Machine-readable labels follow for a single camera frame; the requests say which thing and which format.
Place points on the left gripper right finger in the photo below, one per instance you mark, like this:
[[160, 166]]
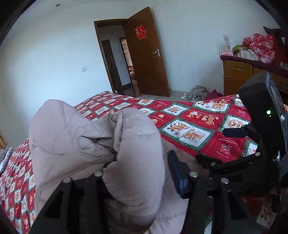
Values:
[[229, 212]]

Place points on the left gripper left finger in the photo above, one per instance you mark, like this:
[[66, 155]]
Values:
[[76, 206]]

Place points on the beige quilted puffer jacket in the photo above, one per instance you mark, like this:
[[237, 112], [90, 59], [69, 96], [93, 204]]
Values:
[[126, 145]]

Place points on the grey clothes on floor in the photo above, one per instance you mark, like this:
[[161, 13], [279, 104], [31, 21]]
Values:
[[198, 93]]

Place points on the red patchwork bed quilt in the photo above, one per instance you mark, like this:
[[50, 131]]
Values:
[[192, 127]]

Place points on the striped grey pillow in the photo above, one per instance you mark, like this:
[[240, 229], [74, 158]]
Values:
[[4, 158]]

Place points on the wooden dresser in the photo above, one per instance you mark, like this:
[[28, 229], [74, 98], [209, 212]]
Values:
[[238, 70]]

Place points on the red white bag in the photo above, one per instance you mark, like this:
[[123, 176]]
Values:
[[262, 46]]

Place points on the brown wooden door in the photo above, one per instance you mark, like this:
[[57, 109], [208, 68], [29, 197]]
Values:
[[149, 68]]

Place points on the red double happiness decoration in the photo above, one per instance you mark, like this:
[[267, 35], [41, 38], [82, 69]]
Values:
[[141, 32]]

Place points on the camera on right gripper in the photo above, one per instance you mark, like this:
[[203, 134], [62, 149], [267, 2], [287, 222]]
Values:
[[261, 98]]

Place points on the white wall switch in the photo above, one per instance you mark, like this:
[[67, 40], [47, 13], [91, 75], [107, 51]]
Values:
[[84, 68]]

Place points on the silver door handle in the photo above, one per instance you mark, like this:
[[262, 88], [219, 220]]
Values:
[[157, 52]]

